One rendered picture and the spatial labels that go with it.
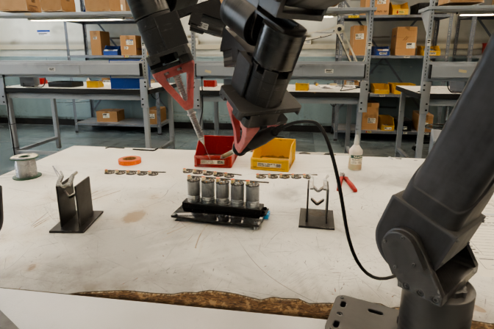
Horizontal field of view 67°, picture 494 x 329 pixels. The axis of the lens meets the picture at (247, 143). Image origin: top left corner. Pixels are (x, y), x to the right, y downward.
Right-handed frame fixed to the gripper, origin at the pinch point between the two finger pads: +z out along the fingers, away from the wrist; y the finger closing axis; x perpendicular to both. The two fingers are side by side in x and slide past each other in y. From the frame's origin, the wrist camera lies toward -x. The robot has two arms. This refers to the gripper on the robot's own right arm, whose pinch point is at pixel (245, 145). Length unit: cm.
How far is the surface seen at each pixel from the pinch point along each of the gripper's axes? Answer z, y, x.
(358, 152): 16.0, -41.7, -7.7
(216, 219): 15.0, 2.4, 1.9
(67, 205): 20.0, 24.1, -11.6
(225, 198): 14.2, -0.7, -1.4
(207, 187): 13.6, 1.8, -4.2
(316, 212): 12.8, -15.2, 7.2
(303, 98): 105, -161, -146
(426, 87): 67, -227, -99
